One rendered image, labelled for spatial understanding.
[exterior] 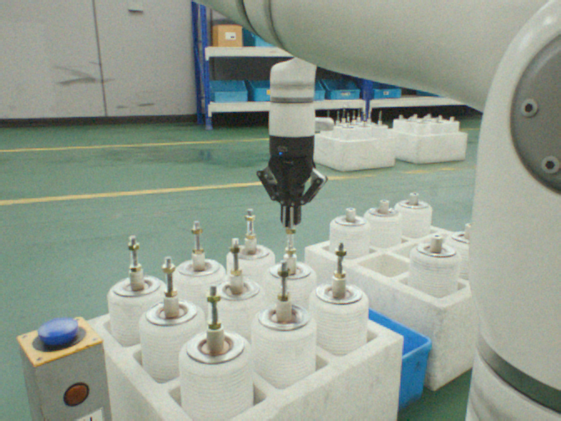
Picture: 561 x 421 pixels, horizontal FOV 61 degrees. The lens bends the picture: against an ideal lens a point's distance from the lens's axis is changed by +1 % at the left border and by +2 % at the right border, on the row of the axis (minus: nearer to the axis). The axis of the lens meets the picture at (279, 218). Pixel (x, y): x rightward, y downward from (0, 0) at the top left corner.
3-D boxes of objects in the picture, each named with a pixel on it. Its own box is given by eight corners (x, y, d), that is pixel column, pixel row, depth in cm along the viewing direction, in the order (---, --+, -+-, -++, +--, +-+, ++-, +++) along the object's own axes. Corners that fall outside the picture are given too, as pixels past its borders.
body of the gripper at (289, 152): (257, 130, 77) (258, 187, 80) (304, 134, 73) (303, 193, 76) (280, 125, 83) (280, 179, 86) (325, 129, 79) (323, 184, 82)
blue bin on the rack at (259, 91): (242, 99, 538) (241, 80, 532) (274, 98, 550) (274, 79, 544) (255, 102, 493) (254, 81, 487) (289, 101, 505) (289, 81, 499)
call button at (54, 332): (85, 342, 53) (83, 326, 52) (46, 357, 50) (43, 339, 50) (73, 328, 56) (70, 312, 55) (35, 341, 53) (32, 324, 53)
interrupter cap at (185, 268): (177, 280, 83) (176, 276, 82) (178, 263, 90) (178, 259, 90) (220, 276, 84) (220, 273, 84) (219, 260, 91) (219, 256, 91)
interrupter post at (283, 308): (295, 320, 69) (295, 299, 68) (282, 325, 68) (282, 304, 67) (285, 313, 71) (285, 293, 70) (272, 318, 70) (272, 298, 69)
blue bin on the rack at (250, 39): (240, 48, 525) (240, 28, 519) (274, 49, 537) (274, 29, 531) (254, 47, 480) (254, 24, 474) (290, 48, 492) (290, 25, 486)
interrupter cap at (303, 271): (320, 275, 84) (320, 271, 84) (284, 285, 80) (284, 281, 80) (295, 261, 90) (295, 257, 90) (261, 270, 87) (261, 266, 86)
